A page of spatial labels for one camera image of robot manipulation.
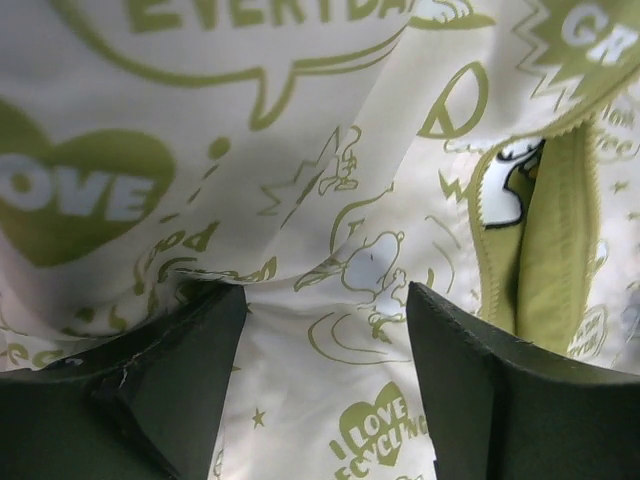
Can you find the cream green patterned jacket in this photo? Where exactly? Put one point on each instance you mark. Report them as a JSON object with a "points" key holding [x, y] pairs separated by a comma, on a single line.
{"points": [[323, 155]]}

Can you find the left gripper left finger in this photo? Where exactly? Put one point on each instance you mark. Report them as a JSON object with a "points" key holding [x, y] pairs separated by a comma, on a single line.
{"points": [[146, 405]]}

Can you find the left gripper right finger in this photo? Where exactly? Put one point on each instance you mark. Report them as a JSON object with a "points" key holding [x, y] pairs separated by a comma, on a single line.
{"points": [[498, 407]]}

